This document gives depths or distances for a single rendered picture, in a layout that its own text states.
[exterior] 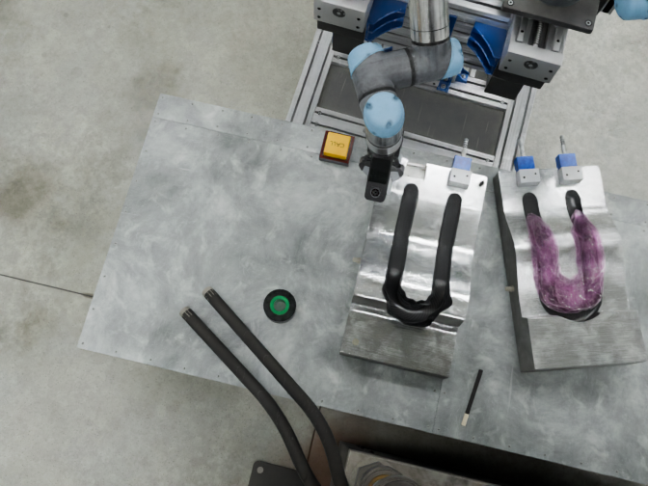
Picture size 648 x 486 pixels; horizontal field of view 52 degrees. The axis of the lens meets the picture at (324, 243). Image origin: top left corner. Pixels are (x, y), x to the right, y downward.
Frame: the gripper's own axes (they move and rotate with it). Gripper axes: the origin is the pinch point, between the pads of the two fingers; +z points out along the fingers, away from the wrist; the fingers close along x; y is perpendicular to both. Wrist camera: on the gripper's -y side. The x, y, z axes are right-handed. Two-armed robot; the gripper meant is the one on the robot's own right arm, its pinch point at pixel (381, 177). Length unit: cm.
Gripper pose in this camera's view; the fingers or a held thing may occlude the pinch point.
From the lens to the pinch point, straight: 159.2
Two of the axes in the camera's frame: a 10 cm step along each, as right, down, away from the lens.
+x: -9.7, -2.0, 1.3
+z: 0.8, 2.1, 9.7
